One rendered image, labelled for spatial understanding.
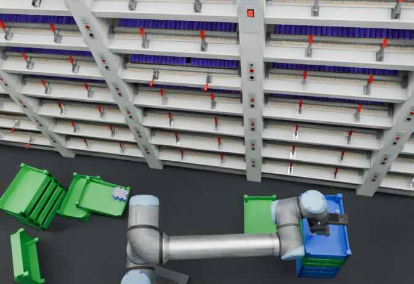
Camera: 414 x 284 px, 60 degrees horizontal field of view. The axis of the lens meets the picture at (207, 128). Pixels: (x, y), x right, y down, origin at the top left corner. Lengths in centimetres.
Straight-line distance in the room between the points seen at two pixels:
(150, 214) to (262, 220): 110
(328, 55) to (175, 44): 64
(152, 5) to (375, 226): 180
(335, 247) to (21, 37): 182
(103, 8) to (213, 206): 142
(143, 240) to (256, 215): 114
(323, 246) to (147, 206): 92
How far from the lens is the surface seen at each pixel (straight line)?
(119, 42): 171
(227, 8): 143
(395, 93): 173
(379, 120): 188
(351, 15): 141
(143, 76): 181
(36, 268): 264
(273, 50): 154
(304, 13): 140
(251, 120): 187
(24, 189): 262
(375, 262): 239
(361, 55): 156
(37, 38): 194
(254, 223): 235
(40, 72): 210
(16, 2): 183
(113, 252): 246
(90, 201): 257
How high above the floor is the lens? 221
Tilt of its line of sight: 54 degrees down
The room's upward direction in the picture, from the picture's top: 11 degrees counter-clockwise
